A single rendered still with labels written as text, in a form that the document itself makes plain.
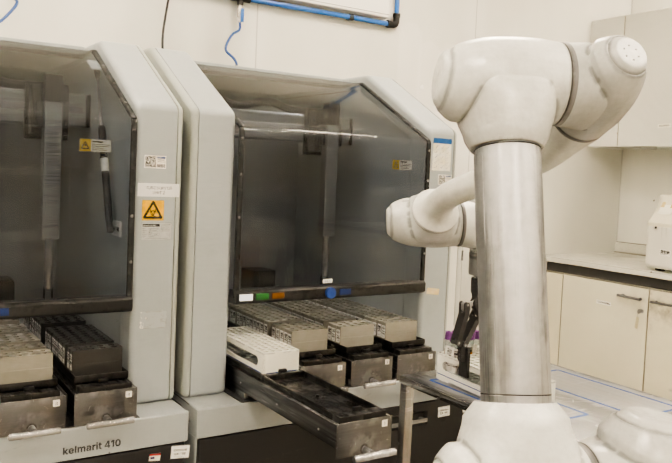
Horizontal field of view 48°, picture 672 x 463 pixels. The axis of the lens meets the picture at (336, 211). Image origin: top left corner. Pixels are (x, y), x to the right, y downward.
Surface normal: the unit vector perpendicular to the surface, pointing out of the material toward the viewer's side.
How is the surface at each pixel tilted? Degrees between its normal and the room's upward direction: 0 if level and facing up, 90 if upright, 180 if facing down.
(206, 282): 90
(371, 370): 90
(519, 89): 81
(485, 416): 48
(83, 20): 90
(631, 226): 90
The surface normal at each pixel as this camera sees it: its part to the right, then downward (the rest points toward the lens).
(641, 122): -0.84, -0.01
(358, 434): 0.54, 0.07
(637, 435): -0.36, -0.66
